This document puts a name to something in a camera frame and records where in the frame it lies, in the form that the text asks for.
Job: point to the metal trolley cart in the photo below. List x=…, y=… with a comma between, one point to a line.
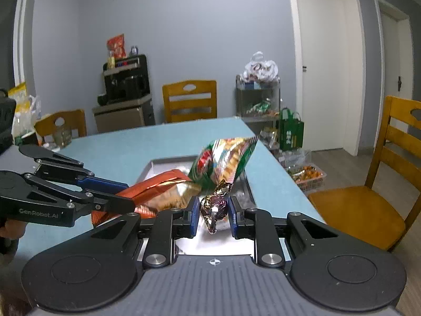
x=256, y=93

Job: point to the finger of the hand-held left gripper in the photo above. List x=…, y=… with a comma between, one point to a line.
x=98, y=183
x=111, y=204

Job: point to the person's left hand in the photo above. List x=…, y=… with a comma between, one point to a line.
x=11, y=228

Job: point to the clear jar of yellow snacks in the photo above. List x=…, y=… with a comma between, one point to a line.
x=111, y=62

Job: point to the white printed plastic bag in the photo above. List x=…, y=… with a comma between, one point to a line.
x=259, y=69

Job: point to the grey shallow box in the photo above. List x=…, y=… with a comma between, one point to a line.
x=164, y=164

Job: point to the wooden chair with oval cutout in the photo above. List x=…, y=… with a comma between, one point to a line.
x=189, y=100
x=75, y=121
x=358, y=210

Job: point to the green snack packets pile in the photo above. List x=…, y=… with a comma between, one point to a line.
x=259, y=108

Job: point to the long red snack packet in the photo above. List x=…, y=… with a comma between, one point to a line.
x=148, y=186

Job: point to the clear tub of orange snacks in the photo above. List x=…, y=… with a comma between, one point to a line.
x=306, y=176

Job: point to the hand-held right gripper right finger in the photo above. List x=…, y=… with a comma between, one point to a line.
x=234, y=217

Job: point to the gold red foil candy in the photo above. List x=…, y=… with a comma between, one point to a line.
x=213, y=207

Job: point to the glass bowl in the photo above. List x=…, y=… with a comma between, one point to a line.
x=62, y=138

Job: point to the green tote bag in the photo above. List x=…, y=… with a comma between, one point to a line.
x=291, y=131

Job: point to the yellow bag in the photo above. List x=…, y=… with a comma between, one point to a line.
x=18, y=93

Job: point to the clear plastic container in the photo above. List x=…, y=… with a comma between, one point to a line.
x=294, y=158

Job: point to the clear plastic bag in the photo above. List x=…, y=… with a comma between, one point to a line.
x=29, y=112

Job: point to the red snack bag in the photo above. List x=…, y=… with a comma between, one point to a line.
x=116, y=46

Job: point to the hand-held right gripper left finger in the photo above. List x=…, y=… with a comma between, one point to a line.
x=194, y=217

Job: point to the green prawn cracker bag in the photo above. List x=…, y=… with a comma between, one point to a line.
x=210, y=161

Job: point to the black water dispenser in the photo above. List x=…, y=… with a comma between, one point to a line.
x=126, y=89

